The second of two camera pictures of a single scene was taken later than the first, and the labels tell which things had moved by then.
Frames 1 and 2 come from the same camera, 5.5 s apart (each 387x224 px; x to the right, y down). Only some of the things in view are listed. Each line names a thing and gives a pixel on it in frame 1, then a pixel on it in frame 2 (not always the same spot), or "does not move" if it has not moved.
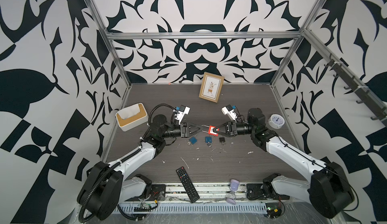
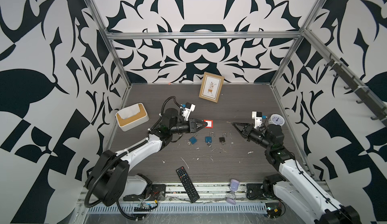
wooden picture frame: [210, 87] does not move
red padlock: [211, 131] → [209, 123]
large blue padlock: [193, 140] does not move
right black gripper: [232, 129] → [248, 131]
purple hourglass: [231, 198] does not move
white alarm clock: [276, 121] does not move
